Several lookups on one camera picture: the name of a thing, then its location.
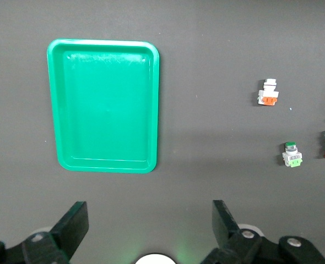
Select green button with orange base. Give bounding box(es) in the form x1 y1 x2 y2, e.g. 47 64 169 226
257 78 280 106

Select green plastic tray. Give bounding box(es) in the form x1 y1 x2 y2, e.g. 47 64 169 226
46 38 160 174

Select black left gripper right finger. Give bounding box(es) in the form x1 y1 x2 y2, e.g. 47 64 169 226
201 200 325 264

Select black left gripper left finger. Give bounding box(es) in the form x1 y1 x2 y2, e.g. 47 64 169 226
0 201 90 264

